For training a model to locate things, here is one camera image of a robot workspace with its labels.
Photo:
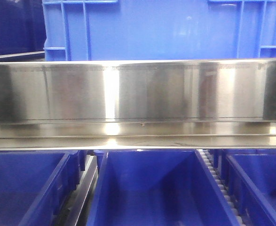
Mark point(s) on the light blue crate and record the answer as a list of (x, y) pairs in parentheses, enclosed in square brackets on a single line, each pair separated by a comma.
[(97, 30)]

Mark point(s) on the dark blue bin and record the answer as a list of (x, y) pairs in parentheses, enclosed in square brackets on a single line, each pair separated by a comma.
[(250, 178), (158, 188), (34, 185)]

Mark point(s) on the stainless steel shelf front rail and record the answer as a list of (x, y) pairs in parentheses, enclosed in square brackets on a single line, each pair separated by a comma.
[(138, 104)]

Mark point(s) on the white roller track strip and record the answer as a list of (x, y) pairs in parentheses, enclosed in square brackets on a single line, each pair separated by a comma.
[(208, 160)]

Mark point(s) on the dark blue right lower bin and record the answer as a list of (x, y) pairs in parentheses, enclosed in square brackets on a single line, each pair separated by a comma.
[(250, 178)]

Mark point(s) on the dark blue upper left crate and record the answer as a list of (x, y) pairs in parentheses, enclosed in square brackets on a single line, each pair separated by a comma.
[(22, 27)]

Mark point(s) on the steel shelf divider rail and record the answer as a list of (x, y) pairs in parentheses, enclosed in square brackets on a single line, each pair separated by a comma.
[(76, 208)]

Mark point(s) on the dark blue left lower bin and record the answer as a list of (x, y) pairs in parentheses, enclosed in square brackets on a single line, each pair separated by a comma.
[(34, 185)]

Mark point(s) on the dark blue centre lower bin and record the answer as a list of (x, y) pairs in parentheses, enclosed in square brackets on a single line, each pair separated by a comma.
[(158, 188)]

